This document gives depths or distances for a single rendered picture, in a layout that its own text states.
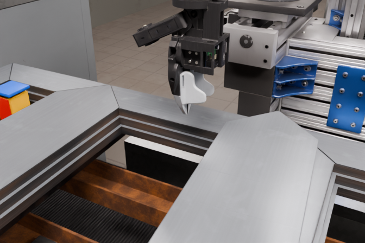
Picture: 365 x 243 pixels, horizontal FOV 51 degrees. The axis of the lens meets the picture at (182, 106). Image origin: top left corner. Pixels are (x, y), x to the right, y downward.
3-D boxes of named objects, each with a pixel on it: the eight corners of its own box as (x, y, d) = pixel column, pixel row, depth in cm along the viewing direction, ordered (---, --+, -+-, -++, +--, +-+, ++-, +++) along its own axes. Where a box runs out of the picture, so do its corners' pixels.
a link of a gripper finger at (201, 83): (209, 118, 69) (211, 70, 65) (180, 112, 72) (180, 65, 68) (215, 111, 72) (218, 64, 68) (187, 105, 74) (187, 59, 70)
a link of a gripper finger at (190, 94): (202, 126, 67) (203, 76, 63) (172, 119, 69) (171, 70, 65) (209, 118, 69) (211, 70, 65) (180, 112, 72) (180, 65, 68)
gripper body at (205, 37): (212, 80, 61) (214, 4, 56) (164, 71, 65) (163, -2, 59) (228, 65, 68) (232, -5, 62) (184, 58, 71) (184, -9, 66)
